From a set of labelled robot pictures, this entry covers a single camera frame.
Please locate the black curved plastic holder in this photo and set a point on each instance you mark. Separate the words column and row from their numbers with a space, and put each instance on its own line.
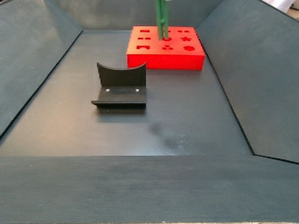
column 122, row 87

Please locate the green three prong peg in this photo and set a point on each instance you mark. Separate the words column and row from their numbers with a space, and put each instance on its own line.
column 162, row 18

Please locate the red foam shape board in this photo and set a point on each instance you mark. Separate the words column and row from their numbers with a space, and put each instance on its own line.
column 178, row 53

